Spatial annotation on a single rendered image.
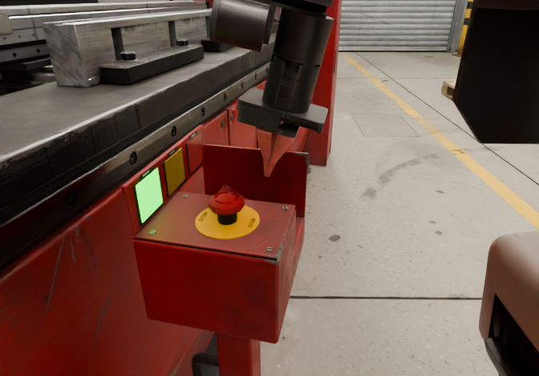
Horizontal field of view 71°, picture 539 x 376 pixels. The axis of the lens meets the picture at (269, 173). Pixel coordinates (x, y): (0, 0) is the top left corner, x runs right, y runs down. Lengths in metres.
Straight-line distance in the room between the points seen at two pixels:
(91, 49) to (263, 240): 0.44
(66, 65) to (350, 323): 1.13
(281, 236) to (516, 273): 0.21
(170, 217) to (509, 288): 0.35
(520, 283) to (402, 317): 1.08
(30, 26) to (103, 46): 0.29
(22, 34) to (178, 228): 0.64
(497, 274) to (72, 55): 0.63
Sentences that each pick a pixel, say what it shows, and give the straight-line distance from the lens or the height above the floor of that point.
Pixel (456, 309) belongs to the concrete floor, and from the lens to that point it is 1.56.
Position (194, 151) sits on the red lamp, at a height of 0.81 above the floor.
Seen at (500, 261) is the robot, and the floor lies 0.78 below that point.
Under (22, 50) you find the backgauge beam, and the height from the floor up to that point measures 0.90.
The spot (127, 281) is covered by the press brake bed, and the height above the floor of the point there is 0.62.
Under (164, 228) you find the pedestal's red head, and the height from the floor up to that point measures 0.78.
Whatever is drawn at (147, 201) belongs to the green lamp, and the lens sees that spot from 0.43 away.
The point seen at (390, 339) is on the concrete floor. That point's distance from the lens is 1.38.
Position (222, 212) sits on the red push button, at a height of 0.80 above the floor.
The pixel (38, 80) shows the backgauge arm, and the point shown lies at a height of 0.84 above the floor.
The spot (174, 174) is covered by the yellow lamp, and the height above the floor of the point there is 0.81.
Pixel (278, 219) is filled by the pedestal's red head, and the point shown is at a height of 0.78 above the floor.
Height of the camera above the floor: 1.01
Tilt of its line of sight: 26 degrees down
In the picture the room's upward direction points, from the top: straight up
